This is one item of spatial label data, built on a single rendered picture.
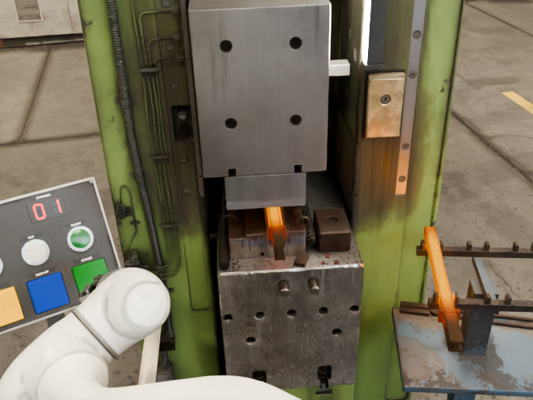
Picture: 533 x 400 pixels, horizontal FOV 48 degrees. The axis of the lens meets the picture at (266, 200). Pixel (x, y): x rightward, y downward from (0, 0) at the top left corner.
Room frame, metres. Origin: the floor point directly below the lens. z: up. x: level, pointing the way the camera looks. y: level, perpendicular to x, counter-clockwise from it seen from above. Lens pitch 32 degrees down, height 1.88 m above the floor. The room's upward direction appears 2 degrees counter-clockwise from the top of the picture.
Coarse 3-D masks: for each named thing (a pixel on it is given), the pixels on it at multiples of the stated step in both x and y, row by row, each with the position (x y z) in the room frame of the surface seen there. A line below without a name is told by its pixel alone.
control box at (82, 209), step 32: (64, 192) 1.18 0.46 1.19; (96, 192) 1.20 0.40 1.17; (0, 224) 1.10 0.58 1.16; (32, 224) 1.12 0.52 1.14; (64, 224) 1.14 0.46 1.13; (96, 224) 1.16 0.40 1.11; (0, 256) 1.06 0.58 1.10; (64, 256) 1.10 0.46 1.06; (96, 256) 1.12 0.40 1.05; (0, 288) 1.02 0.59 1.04; (32, 320) 1.00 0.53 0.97
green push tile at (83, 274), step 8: (80, 264) 1.10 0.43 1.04; (88, 264) 1.10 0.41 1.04; (96, 264) 1.10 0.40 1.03; (104, 264) 1.11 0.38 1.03; (80, 272) 1.08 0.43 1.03; (88, 272) 1.09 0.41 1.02; (96, 272) 1.09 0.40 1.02; (104, 272) 1.10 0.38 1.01; (80, 280) 1.07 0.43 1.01; (88, 280) 1.08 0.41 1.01; (80, 288) 1.06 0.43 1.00
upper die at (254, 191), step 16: (240, 176) 1.27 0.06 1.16; (256, 176) 1.27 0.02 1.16; (272, 176) 1.27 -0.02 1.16; (288, 176) 1.27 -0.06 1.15; (304, 176) 1.28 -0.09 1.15; (240, 192) 1.27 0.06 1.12; (256, 192) 1.27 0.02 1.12; (272, 192) 1.27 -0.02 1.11; (288, 192) 1.27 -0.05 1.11; (304, 192) 1.28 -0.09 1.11; (240, 208) 1.27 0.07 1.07
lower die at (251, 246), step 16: (256, 208) 1.39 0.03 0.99; (288, 208) 1.38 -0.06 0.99; (240, 224) 1.33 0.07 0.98; (256, 224) 1.32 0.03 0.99; (288, 224) 1.31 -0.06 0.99; (304, 224) 1.30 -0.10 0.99; (240, 240) 1.27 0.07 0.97; (256, 240) 1.27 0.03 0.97; (288, 240) 1.27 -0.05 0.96; (304, 240) 1.28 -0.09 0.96; (240, 256) 1.27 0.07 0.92; (256, 256) 1.27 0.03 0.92
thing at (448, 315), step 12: (432, 228) 1.35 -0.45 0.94; (432, 240) 1.29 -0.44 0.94; (432, 252) 1.23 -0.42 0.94; (432, 264) 1.19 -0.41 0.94; (444, 276) 1.14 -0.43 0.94; (444, 288) 1.09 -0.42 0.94; (444, 300) 1.05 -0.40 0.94; (444, 312) 1.01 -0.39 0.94; (456, 312) 1.01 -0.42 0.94; (444, 324) 0.99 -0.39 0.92; (456, 324) 0.97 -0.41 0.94; (456, 336) 0.93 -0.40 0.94; (456, 348) 0.92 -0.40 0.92
